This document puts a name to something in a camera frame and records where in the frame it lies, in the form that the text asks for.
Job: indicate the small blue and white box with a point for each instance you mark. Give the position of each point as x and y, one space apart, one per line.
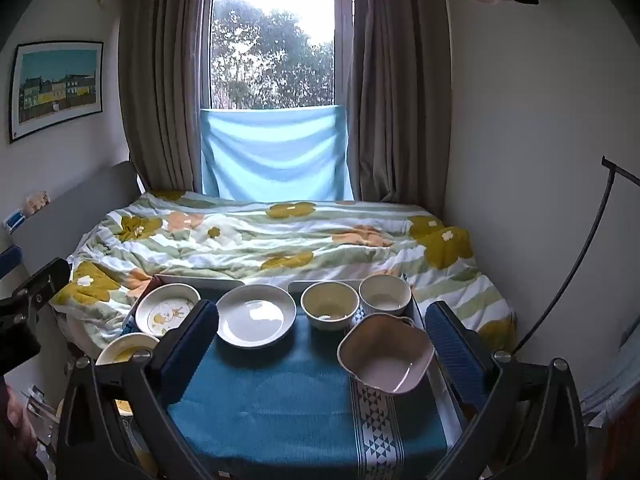
15 221

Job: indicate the floral duvet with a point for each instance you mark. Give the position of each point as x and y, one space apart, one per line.
300 240

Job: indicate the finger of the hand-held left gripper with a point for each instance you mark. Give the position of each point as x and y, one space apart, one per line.
10 261
45 282

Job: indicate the white bowl with patterned outside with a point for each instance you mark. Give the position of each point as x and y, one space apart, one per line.
385 295

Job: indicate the hanging clothes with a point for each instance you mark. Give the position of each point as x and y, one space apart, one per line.
615 390

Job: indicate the rabbit print plate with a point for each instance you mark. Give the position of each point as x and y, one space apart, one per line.
165 310

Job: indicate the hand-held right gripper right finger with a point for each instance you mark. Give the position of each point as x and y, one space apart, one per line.
452 350

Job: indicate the framed picture of houses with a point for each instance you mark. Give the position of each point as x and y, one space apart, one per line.
57 90

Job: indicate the patterned teal cloth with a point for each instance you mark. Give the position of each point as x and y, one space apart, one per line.
280 400

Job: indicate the white bowl with yellow inside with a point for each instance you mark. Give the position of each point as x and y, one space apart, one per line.
125 352

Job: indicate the pink square dish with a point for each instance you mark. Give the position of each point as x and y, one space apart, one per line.
385 360

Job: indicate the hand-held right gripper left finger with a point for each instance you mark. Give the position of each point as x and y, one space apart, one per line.
192 345

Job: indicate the grey headboard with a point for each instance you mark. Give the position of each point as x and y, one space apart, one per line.
75 210

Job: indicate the grey-brown curtain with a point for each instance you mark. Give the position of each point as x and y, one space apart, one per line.
395 85
160 85

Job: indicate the window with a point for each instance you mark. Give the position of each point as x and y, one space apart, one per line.
272 40

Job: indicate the small pink box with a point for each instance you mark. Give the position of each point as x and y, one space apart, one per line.
36 202

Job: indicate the light blue cloth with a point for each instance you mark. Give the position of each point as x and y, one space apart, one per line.
275 155

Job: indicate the white cup with pattern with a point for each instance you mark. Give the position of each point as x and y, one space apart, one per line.
330 305

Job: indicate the person's left hand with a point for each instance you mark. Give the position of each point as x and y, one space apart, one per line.
22 427

